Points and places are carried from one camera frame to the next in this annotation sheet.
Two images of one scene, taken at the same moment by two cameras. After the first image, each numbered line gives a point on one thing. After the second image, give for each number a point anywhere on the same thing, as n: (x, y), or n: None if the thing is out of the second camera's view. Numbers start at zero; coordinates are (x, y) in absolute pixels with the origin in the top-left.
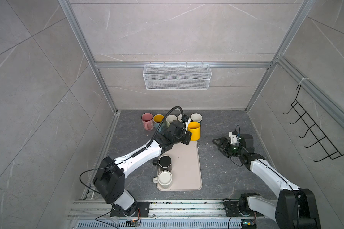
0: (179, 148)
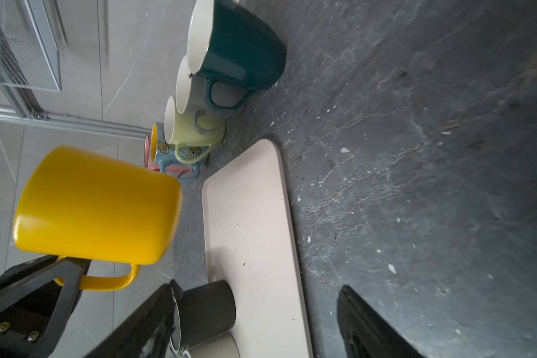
0: (252, 245)
